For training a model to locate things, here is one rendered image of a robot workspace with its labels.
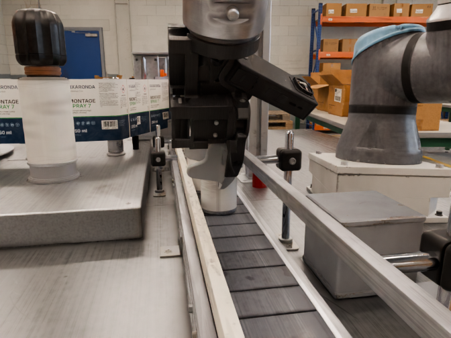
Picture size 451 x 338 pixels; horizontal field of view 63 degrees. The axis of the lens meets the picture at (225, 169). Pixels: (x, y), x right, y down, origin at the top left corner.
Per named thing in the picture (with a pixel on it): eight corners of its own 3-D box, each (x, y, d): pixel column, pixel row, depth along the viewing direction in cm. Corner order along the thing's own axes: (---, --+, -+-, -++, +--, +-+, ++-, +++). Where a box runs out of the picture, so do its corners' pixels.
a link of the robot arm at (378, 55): (370, 106, 77) (376, 38, 75) (439, 107, 66) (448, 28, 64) (334, 104, 70) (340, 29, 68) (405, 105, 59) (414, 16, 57)
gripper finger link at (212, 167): (184, 188, 49) (185, 132, 42) (229, 186, 50) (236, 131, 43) (186, 206, 46) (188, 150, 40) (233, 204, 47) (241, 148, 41)
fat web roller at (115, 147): (107, 153, 95) (102, 77, 90) (126, 152, 95) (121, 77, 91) (105, 156, 90) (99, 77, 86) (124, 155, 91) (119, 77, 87)
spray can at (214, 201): (201, 203, 56) (199, 62, 51) (235, 203, 56) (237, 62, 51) (199, 215, 51) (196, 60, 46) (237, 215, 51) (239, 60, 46)
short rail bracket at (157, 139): (152, 191, 79) (149, 135, 77) (166, 190, 80) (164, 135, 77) (152, 196, 76) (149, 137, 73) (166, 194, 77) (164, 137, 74)
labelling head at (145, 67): (137, 133, 127) (133, 55, 121) (175, 133, 129) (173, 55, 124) (135, 139, 114) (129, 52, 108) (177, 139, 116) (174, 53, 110)
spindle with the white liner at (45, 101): (37, 173, 74) (17, 13, 67) (84, 171, 76) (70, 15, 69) (21, 185, 66) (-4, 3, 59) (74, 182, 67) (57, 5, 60)
